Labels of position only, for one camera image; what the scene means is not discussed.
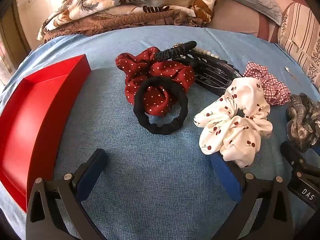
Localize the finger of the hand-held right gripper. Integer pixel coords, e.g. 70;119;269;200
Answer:
280;141;320;209

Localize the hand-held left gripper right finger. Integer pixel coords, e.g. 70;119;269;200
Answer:
210;152;300;240

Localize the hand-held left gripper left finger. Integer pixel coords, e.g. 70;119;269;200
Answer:
26;148;109;240

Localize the white cherry print scrunchie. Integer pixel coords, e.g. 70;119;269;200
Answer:
194;77;273;168

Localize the grey patterned scrunchie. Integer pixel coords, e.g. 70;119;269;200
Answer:
286;92;320;153

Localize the thick black hair tie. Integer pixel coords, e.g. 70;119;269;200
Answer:
133;76;188;135

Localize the red box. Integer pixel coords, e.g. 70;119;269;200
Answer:
0;54;92;214

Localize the red gingham scrunchie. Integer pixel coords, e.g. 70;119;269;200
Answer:
243;61;292;106

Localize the black hair clip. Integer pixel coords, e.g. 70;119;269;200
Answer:
172;50;244;97

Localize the red polka dot scrunchie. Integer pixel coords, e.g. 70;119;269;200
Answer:
115;47;195;117

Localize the blue cloth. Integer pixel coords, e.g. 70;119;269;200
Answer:
0;25;320;240

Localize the striped floral pillow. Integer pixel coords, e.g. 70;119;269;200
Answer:
277;2;320;90

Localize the brown quilted blanket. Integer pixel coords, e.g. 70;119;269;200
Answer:
44;10;208;43

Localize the pink patchwork bedsheet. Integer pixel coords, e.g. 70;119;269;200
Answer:
207;0;310;43

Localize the white pearl bracelet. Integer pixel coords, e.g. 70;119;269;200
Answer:
194;46;220;60

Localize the thin black hair tie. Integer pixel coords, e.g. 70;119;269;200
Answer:
156;40;198;62

